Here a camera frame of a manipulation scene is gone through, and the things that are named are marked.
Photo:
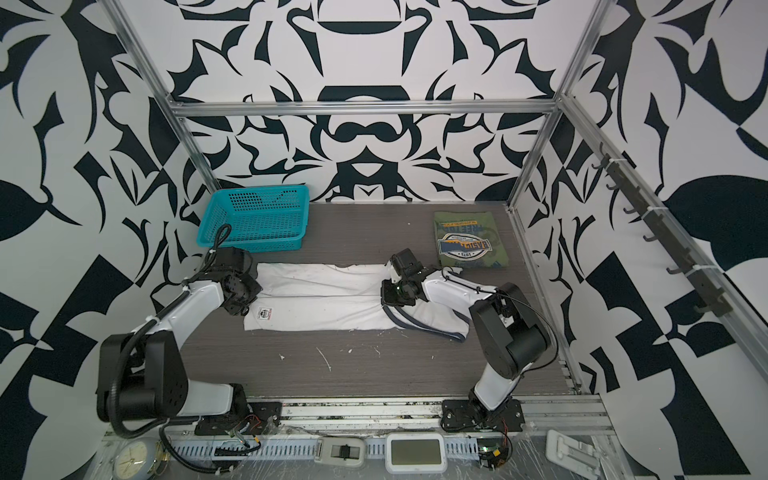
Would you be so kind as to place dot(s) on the teal plastic basket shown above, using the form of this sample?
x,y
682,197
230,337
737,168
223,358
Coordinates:
x,y
262,219

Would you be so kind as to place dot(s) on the small green circuit board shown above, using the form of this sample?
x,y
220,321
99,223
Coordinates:
x,y
493,452

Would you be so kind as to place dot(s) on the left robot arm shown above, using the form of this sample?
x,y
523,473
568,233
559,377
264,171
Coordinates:
x,y
142,380

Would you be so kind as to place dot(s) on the white digital display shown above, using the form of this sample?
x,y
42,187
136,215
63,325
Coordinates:
x,y
415,453

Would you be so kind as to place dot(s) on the white plastic stand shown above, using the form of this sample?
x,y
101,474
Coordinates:
x,y
578,457

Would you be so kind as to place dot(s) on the white grey tank top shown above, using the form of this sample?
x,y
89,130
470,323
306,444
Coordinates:
x,y
321,297

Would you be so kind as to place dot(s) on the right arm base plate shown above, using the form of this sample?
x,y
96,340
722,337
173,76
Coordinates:
x,y
467,415

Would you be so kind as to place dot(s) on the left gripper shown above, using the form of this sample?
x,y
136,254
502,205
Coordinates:
x,y
255,286

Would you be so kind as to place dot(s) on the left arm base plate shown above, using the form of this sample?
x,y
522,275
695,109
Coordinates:
x,y
255,419

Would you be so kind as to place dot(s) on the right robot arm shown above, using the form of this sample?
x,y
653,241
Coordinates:
x,y
513,335

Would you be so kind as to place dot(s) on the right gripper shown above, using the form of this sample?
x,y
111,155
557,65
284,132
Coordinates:
x,y
387,295

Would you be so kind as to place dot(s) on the grey wall hook rack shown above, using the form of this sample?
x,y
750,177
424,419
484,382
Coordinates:
x,y
665,230

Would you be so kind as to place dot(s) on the analog clock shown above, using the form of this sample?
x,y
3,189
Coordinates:
x,y
138,459

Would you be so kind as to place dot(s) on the green tank top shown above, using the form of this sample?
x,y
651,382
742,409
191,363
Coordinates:
x,y
469,240

